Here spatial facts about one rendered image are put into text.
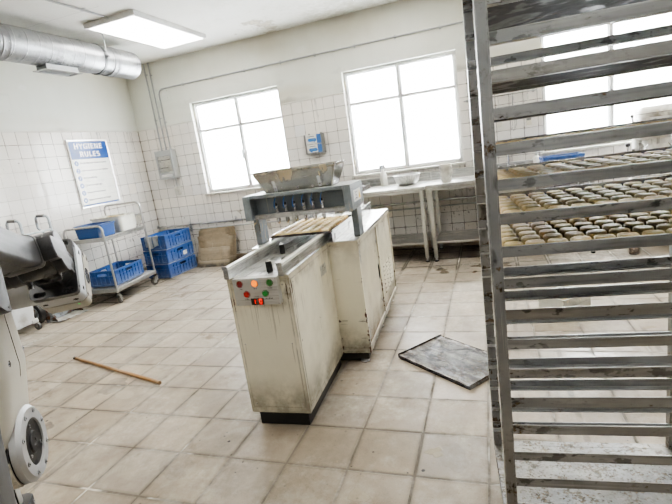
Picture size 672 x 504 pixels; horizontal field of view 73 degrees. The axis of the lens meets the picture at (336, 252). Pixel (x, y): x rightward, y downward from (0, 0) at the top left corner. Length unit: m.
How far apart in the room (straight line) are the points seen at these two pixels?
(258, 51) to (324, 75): 0.98
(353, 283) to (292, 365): 0.75
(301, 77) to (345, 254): 3.86
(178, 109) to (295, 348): 5.40
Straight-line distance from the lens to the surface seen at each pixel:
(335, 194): 2.84
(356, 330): 2.96
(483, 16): 1.25
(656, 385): 2.03
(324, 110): 6.17
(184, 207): 7.33
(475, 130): 1.67
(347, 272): 2.83
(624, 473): 2.02
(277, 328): 2.31
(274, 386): 2.47
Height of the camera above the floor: 1.37
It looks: 12 degrees down
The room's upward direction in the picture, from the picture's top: 8 degrees counter-clockwise
